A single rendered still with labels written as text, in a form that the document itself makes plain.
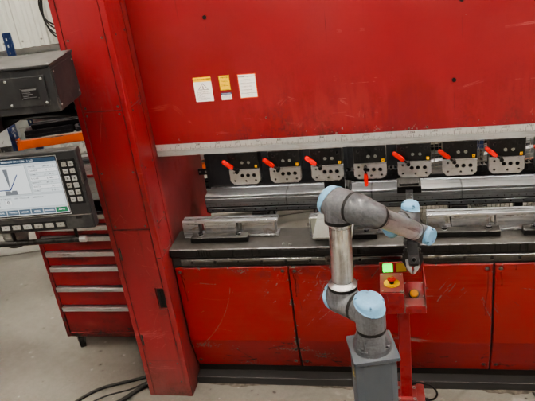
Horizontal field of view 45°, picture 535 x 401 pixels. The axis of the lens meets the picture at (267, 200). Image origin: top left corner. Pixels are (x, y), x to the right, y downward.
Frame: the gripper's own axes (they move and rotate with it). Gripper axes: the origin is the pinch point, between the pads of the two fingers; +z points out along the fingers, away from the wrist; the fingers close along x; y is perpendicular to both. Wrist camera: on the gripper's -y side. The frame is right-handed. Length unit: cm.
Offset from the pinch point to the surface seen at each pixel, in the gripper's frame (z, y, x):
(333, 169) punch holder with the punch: -37, 34, 33
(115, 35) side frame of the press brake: -112, 26, 119
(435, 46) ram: -89, 38, -14
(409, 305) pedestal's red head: 13.0, -6.5, 2.3
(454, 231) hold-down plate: -3.9, 25.5, -20.5
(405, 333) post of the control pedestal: 32.8, -3.5, 4.5
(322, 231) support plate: -15.0, 13.5, 39.8
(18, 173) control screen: -71, -15, 158
